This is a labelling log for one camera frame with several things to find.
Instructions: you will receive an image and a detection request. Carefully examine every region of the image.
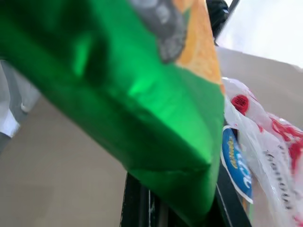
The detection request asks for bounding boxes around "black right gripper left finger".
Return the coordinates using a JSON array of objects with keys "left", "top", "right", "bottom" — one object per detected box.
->
[{"left": 120, "top": 172, "right": 175, "bottom": 227}]

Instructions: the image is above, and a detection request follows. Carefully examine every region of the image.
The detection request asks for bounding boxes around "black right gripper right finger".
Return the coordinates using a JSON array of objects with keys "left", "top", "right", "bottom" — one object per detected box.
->
[{"left": 208, "top": 163, "right": 252, "bottom": 227}]

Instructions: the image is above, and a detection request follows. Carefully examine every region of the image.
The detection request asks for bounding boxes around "green snack bag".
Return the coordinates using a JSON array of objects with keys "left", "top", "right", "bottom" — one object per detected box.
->
[{"left": 0, "top": 0, "right": 225, "bottom": 227}]

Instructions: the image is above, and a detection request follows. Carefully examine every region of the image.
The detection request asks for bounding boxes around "white plastic bag red print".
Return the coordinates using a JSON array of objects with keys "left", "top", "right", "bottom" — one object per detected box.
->
[{"left": 222, "top": 77, "right": 303, "bottom": 227}]

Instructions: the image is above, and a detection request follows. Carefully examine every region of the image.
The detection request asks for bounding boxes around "snack pack blue oval logo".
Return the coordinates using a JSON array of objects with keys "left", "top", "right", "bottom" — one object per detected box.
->
[{"left": 220, "top": 125, "right": 254, "bottom": 204}]

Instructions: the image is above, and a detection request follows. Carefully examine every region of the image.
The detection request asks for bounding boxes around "white and grey robot body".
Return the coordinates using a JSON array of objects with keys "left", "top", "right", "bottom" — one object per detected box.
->
[{"left": 0, "top": 59, "right": 41, "bottom": 140}]

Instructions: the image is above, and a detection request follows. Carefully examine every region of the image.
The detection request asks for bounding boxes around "black rounded object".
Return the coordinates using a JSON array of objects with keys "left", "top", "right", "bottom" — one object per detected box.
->
[{"left": 205, "top": 0, "right": 230, "bottom": 45}]

